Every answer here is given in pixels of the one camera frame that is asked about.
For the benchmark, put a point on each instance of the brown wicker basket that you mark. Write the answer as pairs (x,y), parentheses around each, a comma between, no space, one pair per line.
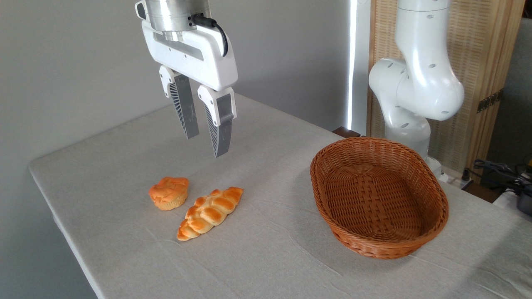
(374,216)

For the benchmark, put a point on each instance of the brass screen hinge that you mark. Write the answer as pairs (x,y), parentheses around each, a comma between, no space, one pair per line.
(490,100)

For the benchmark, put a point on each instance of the grey tablecloth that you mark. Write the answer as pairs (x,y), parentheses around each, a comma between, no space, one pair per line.
(270,257)

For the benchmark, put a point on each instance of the dark wooden furniture corner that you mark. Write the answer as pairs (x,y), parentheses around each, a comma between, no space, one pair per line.
(346,132)

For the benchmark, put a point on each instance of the orange muffin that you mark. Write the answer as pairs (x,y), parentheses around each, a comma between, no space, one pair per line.
(168,193)

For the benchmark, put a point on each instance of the braided golden bread loaf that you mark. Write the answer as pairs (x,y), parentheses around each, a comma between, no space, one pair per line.
(210,214)

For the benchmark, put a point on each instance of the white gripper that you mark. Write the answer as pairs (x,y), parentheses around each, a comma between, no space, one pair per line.
(199,58)

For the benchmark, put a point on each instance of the wooden bamboo folding screen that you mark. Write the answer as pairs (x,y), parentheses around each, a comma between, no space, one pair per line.
(478,50)

